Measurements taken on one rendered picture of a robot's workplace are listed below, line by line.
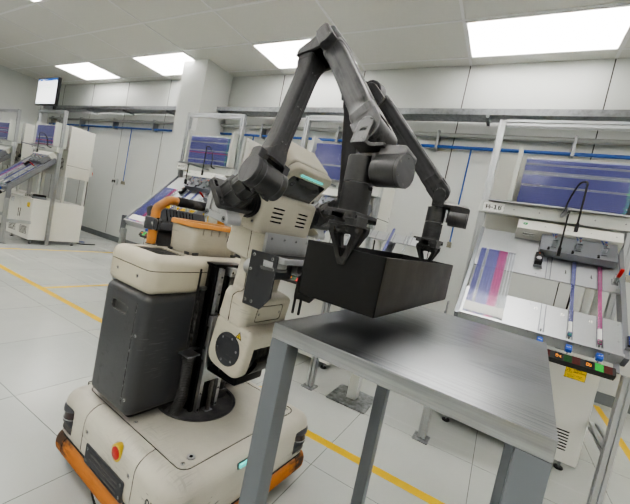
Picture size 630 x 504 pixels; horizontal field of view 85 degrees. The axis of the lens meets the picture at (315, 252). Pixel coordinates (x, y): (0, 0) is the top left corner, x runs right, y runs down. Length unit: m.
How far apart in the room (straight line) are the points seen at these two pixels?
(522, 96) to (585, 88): 0.49
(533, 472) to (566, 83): 3.93
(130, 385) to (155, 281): 0.33
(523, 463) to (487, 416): 0.06
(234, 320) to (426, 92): 3.72
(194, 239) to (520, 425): 1.04
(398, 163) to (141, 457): 1.03
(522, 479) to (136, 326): 1.01
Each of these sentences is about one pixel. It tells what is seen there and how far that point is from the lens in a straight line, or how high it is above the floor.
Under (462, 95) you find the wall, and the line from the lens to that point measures 4.29.
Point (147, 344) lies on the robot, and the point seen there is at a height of 0.54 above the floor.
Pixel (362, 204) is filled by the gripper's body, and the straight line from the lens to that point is 0.64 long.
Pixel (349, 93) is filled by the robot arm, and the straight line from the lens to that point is 0.80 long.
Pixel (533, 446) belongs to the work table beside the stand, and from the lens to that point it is 0.55.
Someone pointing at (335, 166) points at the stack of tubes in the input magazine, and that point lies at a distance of 2.72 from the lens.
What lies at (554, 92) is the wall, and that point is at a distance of 4.23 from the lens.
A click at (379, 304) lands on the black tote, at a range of 0.64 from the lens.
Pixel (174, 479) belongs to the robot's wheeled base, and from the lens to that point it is 1.13.
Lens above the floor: 0.99
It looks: 4 degrees down
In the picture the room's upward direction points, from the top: 12 degrees clockwise
